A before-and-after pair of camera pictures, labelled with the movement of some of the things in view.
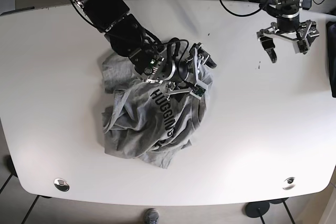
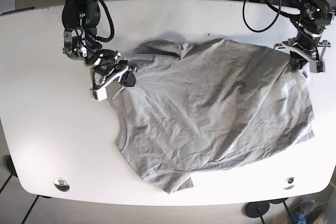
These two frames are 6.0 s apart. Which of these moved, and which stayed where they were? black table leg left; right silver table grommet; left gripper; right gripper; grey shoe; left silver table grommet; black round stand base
Moved: right gripper; left gripper; grey shoe
Stayed: right silver table grommet; black table leg left; left silver table grommet; black round stand base
